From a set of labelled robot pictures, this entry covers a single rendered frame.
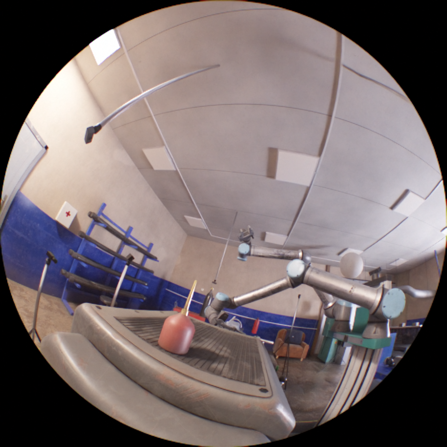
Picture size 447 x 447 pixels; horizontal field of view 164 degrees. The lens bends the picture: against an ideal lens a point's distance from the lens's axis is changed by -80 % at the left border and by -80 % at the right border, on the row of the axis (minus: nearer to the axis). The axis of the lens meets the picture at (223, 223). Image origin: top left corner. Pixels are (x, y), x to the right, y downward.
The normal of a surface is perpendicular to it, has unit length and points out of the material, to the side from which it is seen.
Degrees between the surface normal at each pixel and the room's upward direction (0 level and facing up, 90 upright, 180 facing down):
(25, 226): 90
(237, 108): 180
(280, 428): 82
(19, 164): 90
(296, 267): 88
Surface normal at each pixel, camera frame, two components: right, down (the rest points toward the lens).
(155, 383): -0.15, -0.49
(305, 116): -0.29, 0.85
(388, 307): -0.52, -0.50
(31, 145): 0.94, 0.18
